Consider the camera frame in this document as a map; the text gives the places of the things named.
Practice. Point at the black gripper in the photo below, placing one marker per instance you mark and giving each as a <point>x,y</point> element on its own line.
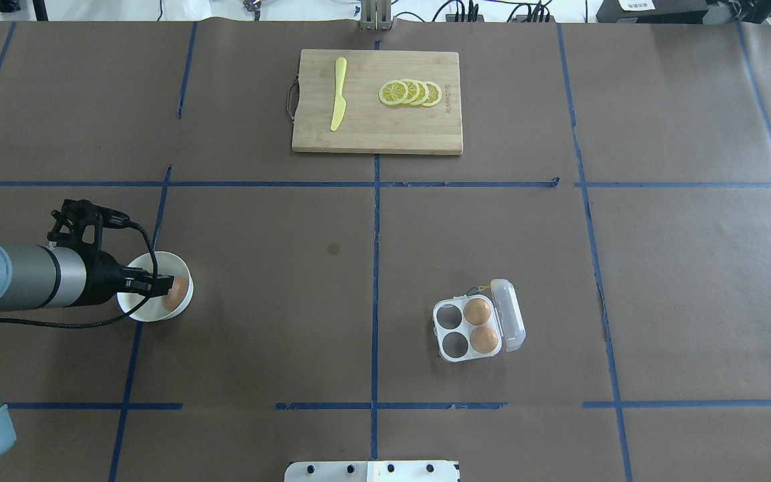
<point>100,278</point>

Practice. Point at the brown egg from bowl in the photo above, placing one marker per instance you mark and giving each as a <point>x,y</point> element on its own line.
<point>176,294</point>

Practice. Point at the clear plastic egg box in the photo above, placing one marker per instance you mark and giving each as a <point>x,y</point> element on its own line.
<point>451,330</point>

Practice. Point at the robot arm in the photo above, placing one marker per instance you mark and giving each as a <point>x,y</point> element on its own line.
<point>65,274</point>

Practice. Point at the upper brown egg in box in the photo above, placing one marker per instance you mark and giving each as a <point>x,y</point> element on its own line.
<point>477,311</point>

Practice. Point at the brown egg in box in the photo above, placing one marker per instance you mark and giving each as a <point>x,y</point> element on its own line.
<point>477,311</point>
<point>485,340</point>

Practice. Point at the lower brown egg in box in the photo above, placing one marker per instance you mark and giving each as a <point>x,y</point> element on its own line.
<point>485,340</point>

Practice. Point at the black equipment box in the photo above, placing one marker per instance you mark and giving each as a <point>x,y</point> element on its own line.
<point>652,12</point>

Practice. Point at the white bowl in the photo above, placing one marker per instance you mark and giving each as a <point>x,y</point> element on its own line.
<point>169,264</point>

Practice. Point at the yellow plastic knife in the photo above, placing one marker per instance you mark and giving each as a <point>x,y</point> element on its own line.
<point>339,102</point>

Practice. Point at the wooden cutting board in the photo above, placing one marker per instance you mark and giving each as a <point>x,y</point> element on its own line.
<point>369,126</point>

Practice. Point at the front lemon slice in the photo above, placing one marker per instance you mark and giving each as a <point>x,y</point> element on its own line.
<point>393,93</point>

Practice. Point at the lemon slice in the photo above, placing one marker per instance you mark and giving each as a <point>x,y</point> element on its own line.
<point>412,90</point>
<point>393,93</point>
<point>421,94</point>
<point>433,94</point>

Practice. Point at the back lemon slice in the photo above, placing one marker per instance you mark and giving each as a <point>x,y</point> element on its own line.
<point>433,94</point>

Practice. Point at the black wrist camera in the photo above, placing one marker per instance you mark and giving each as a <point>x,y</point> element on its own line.
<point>80,224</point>

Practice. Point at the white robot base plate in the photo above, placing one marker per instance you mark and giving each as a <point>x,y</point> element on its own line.
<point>406,470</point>

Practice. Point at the aluminium frame post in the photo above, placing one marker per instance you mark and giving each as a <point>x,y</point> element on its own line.
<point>376,15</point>

